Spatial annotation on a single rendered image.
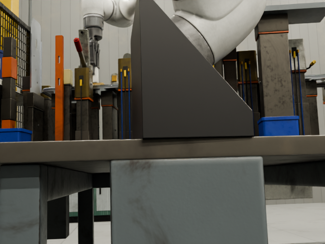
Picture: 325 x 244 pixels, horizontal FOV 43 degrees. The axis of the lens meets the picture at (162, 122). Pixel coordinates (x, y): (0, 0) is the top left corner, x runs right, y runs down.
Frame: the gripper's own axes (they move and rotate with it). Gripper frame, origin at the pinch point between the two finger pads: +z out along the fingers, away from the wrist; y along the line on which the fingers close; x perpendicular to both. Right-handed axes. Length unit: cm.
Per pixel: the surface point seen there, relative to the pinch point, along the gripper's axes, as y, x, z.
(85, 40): -16.8, -1.1, -10.0
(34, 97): -3.9, 24.9, 9.1
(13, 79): -16.4, 28.6, 3.9
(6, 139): -49, 15, 31
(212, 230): -90, -45, 55
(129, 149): -92, -30, 39
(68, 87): -13.9, 7.0, 8.1
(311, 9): -39, -82, -8
